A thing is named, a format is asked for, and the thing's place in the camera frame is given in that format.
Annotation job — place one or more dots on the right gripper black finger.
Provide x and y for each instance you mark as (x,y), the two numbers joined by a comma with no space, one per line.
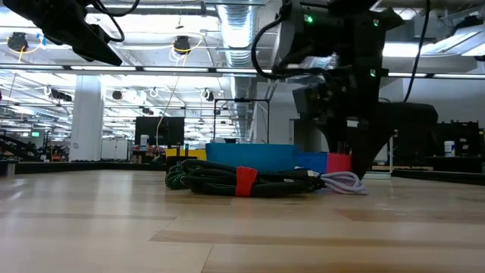
(367,148)

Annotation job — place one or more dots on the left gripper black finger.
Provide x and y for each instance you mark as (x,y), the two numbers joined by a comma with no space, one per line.
(100,45)
(49,15)

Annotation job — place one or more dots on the pink charger block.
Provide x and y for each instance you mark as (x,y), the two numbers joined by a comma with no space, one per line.
(339,164)

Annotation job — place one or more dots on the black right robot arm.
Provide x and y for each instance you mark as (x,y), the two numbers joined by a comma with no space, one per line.
(341,30)

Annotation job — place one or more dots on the small blue plastic bin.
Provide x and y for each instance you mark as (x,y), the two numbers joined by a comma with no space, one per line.
(312,162)

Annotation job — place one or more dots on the large teal plastic bin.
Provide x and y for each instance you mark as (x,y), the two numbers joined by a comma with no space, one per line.
(250,157)

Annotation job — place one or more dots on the yellow plastic bin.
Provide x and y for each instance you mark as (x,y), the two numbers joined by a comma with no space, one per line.
(197,154)

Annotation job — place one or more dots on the long ceiling light strip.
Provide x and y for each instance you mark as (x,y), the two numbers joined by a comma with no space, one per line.
(102,68)

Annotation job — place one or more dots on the white square pillar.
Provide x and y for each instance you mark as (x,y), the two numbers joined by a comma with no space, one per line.
(87,121)

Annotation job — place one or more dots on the white wipes canister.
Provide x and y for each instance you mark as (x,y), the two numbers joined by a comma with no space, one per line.
(449,149)
(144,143)

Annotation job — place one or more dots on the black cabinets row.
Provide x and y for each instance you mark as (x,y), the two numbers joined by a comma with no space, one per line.
(462,140)

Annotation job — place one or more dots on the white cabinet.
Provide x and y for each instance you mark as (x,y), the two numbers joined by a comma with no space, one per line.
(113,149)

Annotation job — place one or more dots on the green exit sign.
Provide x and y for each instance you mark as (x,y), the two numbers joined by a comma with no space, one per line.
(35,133)

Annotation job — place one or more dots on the large black screen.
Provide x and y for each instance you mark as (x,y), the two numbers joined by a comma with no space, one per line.
(174,130)

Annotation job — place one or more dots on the black ceiling camera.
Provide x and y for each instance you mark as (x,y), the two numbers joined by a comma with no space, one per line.
(17,41)
(182,44)

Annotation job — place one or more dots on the silver ventilation duct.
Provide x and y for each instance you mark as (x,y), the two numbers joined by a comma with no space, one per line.
(236,22)

